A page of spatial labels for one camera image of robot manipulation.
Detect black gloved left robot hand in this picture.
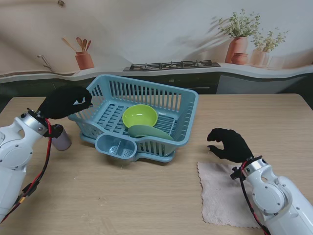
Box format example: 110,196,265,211
38,87,93,120

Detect beige wiping cloth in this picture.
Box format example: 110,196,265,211
197,161,262,228

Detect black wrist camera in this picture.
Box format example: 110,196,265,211
230,166,243,180
50,124,65,139

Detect printed kitchen backdrop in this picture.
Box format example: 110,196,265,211
0,0,313,113

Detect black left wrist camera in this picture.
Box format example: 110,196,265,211
50,124,65,139

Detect red black left arm cable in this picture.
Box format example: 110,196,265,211
0,117,53,223

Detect purple plastic cup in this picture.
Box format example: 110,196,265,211
53,128,72,151

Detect red black arm cable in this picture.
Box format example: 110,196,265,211
239,160,271,235
0,117,53,223

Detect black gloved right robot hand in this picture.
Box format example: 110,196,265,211
207,127,255,164

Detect blue plastic dish rack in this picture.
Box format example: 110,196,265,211
67,74,199,159

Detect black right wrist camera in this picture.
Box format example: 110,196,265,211
230,166,243,180

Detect lime green bowl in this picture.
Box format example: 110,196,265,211
122,104,158,128

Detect red black right arm cable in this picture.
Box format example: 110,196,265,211
239,160,271,235

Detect pale green plate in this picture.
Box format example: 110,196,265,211
127,124,175,155

